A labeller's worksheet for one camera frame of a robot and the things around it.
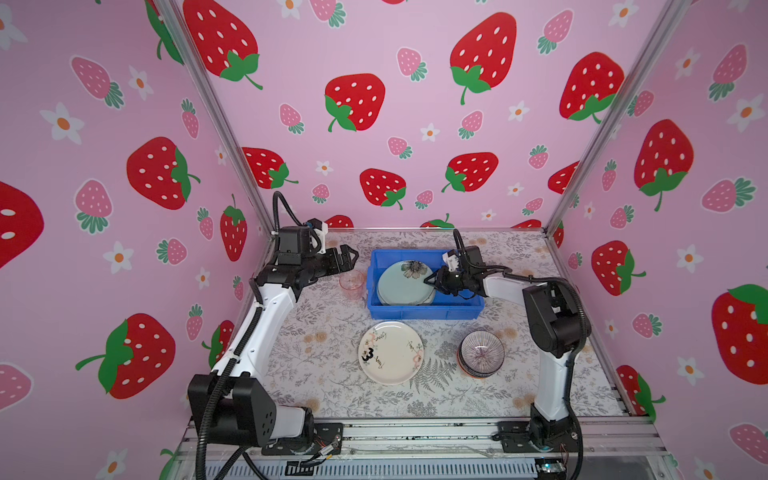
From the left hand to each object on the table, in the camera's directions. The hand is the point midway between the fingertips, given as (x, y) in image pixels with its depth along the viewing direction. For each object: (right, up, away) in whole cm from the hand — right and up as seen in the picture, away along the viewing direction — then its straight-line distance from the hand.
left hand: (345, 255), depth 80 cm
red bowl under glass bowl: (+34, -31, -4) cm, 46 cm away
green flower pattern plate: (+16, -10, +22) cm, 29 cm away
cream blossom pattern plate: (+13, -30, +8) cm, 33 cm away
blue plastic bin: (+30, -17, +17) cm, 39 cm away
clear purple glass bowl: (+38, -27, +1) cm, 47 cm away
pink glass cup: (-1, -10, +21) cm, 24 cm away
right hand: (+24, -8, +18) cm, 31 cm away
